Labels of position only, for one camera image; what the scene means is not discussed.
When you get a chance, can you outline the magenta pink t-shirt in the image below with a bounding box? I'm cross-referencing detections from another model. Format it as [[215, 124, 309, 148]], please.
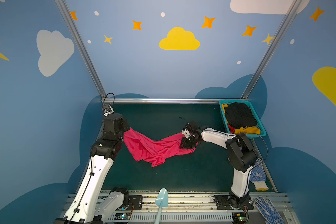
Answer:
[[123, 129, 197, 167]]

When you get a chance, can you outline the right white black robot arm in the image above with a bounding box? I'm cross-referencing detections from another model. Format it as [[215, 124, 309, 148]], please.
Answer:
[[180, 121, 258, 210]]

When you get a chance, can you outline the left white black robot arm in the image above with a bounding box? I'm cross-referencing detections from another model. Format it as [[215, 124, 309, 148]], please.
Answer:
[[54, 113, 130, 224]]

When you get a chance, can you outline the red t-shirt in basket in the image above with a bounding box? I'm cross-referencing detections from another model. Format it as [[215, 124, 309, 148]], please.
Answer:
[[228, 124, 236, 133]]

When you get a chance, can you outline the black t-shirt in basket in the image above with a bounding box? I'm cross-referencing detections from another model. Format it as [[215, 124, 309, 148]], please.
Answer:
[[224, 103, 257, 129]]

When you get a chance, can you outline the yellow t-shirt in basket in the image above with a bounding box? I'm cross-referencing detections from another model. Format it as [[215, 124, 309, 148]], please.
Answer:
[[221, 104, 260, 134]]

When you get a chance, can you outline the light blue toy shovel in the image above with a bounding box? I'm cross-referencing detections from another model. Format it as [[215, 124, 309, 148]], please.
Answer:
[[154, 188, 169, 224]]

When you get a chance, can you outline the teal plastic basket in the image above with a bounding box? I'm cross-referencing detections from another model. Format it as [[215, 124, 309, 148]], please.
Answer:
[[219, 100, 266, 139]]

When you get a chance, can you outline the blue dotted glove on table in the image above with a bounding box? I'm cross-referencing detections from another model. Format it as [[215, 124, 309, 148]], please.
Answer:
[[250, 158, 269, 191]]

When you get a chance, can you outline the right green circuit board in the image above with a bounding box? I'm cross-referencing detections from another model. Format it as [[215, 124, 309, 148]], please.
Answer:
[[232, 213, 248, 224]]

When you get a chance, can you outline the green circuit board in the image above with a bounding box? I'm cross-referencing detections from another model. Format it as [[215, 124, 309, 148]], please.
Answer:
[[232, 213, 248, 224], [114, 213, 131, 221]]

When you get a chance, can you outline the left green circuit board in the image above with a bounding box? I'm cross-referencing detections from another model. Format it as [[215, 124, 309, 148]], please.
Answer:
[[114, 213, 131, 221]]

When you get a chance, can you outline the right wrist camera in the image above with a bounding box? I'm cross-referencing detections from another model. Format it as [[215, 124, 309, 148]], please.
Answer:
[[182, 123, 191, 139]]

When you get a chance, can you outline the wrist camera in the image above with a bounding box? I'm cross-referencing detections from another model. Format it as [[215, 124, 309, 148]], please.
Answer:
[[102, 103, 114, 118], [182, 123, 191, 139]]

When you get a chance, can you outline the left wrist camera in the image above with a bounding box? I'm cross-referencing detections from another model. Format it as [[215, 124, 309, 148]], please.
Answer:
[[102, 103, 114, 118]]

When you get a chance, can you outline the aluminium frame back bar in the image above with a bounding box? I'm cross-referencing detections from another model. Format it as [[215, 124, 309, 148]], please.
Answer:
[[105, 98, 246, 105]]

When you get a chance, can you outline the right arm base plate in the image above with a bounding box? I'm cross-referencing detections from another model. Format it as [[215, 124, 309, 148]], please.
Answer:
[[213, 195, 254, 210]]

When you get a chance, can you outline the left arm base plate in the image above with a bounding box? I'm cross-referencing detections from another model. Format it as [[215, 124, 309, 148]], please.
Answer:
[[116, 195, 143, 211]]

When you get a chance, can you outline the blue dotted glove on rail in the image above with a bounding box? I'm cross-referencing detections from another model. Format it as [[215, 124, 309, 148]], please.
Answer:
[[254, 196, 285, 224]]

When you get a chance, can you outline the aluminium frame left post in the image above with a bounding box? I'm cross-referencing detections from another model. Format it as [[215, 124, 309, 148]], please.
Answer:
[[55, 0, 106, 107]]

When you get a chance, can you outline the aluminium frame post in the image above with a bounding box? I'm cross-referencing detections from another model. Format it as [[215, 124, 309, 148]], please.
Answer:
[[241, 0, 303, 99], [55, 0, 106, 107]]

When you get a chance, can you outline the aluminium frame right post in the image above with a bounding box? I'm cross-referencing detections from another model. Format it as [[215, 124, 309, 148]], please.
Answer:
[[241, 0, 303, 99]]

